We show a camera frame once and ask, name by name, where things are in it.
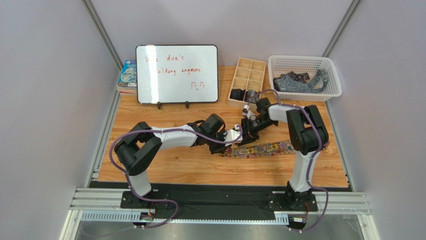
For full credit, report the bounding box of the rolled black tie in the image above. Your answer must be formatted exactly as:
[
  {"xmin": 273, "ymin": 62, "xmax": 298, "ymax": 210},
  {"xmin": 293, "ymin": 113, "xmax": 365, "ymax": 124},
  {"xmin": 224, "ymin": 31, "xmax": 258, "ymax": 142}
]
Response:
[{"xmin": 229, "ymin": 88, "xmax": 246, "ymax": 102}]

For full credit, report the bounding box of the colourful patterned tie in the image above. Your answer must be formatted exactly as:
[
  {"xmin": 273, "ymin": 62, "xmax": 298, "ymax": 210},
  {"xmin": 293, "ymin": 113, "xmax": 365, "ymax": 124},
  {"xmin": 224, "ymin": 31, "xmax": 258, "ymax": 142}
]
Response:
[{"xmin": 221, "ymin": 139, "xmax": 330, "ymax": 159}]

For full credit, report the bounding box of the wooden compartment box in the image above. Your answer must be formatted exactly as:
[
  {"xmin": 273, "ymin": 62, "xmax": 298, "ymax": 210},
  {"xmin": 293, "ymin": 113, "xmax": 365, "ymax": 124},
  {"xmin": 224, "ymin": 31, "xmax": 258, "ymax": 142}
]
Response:
[{"xmin": 227, "ymin": 57, "xmax": 267, "ymax": 108}]

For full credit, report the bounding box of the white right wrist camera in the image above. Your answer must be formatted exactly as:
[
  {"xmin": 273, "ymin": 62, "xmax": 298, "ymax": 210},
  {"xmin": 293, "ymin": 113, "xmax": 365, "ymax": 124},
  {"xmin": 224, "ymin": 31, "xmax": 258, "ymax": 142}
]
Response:
[{"xmin": 242, "ymin": 104, "xmax": 256, "ymax": 121}]

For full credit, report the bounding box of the dark patterned tie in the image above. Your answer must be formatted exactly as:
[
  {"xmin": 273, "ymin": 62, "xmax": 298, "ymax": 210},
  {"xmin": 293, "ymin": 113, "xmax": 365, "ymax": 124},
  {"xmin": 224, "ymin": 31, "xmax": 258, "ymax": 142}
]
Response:
[{"xmin": 281, "ymin": 71, "xmax": 310, "ymax": 84}]

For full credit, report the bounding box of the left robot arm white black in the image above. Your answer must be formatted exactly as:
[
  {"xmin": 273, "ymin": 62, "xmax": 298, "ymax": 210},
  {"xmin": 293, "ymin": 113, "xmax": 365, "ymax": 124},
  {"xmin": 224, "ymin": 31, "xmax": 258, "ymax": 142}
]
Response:
[{"xmin": 108, "ymin": 113, "xmax": 242, "ymax": 197}]

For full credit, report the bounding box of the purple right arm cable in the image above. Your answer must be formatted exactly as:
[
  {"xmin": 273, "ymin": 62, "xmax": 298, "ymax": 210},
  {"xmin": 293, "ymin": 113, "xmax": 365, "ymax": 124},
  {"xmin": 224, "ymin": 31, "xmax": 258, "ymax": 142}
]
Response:
[{"xmin": 244, "ymin": 88, "xmax": 330, "ymax": 233}]

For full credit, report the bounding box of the white plastic basket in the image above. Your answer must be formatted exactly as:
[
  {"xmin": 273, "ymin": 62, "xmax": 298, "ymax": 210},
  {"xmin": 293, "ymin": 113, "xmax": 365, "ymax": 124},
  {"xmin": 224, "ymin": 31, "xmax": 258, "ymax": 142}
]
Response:
[{"xmin": 268, "ymin": 55, "xmax": 342, "ymax": 102}]

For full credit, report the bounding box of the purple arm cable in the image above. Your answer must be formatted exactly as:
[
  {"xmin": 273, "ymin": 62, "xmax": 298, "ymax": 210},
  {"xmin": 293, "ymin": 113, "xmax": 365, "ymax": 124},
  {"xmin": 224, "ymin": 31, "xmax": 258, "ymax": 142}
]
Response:
[
  {"xmin": 109, "ymin": 124, "xmax": 245, "ymax": 231},
  {"xmin": 244, "ymin": 88, "xmax": 330, "ymax": 233}
]

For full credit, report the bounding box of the blue book stack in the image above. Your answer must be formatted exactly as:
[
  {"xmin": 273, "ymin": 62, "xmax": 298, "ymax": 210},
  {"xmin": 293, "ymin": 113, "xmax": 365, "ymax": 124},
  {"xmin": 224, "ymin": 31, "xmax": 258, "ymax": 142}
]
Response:
[{"xmin": 116, "ymin": 59, "xmax": 137, "ymax": 96}]

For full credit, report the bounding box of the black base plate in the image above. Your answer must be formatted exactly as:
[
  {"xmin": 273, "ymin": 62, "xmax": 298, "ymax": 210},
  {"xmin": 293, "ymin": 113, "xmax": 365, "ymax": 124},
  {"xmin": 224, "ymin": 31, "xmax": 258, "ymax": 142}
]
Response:
[{"xmin": 120, "ymin": 183, "xmax": 318, "ymax": 221}]

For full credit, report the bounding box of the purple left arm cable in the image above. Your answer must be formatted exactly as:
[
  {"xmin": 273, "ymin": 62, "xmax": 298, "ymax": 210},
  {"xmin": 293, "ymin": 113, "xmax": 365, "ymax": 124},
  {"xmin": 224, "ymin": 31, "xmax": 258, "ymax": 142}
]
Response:
[{"xmin": 109, "ymin": 124, "xmax": 245, "ymax": 231}]

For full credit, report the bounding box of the whiteboard with red writing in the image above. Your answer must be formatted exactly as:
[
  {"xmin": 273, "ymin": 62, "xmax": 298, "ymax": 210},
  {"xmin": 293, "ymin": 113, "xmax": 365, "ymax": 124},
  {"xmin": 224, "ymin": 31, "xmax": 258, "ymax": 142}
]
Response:
[{"xmin": 135, "ymin": 44, "xmax": 219, "ymax": 107}]

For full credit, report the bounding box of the aluminium frame rail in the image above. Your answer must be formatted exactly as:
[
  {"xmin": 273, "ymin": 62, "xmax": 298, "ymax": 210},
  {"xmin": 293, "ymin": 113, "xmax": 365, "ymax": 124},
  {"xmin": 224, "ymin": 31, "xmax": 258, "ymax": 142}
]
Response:
[{"xmin": 60, "ymin": 183, "xmax": 380, "ymax": 240}]

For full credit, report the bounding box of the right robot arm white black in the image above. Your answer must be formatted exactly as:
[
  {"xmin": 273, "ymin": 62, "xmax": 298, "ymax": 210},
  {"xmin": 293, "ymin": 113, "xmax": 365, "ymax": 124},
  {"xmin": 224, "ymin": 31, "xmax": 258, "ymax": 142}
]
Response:
[{"xmin": 238, "ymin": 98, "xmax": 329, "ymax": 202}]

